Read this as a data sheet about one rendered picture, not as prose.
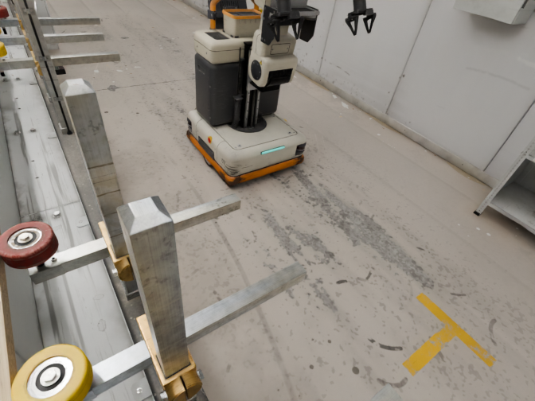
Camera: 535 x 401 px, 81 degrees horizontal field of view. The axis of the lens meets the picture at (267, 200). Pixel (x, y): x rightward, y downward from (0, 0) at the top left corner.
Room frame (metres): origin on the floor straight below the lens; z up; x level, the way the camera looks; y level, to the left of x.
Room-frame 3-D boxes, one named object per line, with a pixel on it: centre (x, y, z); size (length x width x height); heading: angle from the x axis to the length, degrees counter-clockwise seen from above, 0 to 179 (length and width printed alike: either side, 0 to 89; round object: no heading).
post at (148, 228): (0.17, 0.10, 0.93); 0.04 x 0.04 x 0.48; 41
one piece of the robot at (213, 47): (2.04, 0.29, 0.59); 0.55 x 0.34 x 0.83; 131
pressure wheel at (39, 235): (0.30, 0.39, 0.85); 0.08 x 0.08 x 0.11
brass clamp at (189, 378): (0.19, 0.11, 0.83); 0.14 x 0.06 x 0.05; 41
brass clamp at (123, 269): (0.38, 0.27, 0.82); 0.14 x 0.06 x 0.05; 41
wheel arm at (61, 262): (0.43, 0.24, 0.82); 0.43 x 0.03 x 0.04; 131
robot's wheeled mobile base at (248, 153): (1.97, 0.23, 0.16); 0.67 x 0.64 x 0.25; 41
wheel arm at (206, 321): (0.24, 0.08, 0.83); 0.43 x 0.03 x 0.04; 131
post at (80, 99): (0.36, 0.26, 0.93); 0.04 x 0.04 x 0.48; 41
